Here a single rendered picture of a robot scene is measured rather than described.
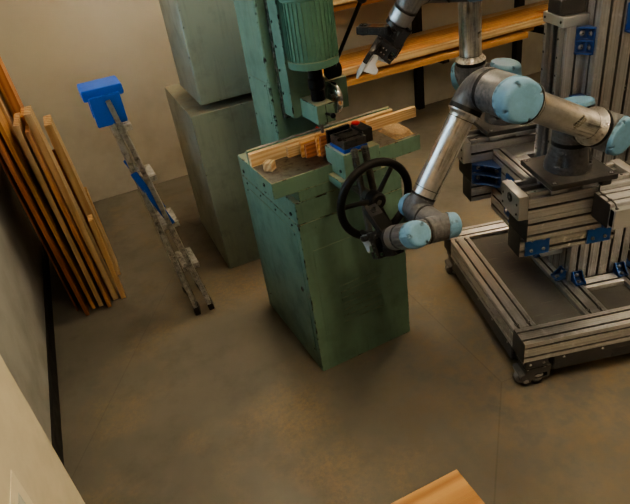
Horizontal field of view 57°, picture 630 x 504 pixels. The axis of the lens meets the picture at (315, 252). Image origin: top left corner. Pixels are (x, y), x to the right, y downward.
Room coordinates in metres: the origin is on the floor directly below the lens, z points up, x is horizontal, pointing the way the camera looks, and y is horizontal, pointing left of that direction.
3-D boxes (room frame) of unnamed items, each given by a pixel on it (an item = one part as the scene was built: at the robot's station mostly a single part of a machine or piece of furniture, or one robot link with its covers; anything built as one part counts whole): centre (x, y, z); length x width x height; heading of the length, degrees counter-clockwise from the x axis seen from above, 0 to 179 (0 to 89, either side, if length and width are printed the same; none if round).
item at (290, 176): (1.92, -0.15, 0.87); 0.61 x 0.30 x 0.06; 112
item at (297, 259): (2.13, -0.05, 0.35); 0.58 x 0.45 x 0.71; 22
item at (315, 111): (2.04, -0.09, 1.03); 0.14 x 0.07 x 0.09; 22
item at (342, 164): (1.84, -0.18, 0.91); 0.15 x 0.14 x 0.09; 112
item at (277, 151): (2.04, -0.10, 0.92); 0.60 x 0.02 x 0.05; 112
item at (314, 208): (2.13, -0.05, 0.76); 0.57 x 0.45 x 0.09; 22
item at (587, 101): (1.70, -0.88, 0.98); 0.13 x 0.12 x 0.14; 19
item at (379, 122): (2.06, -0.21, 0.92); 0.55 x 0.02 x 0.04; 112
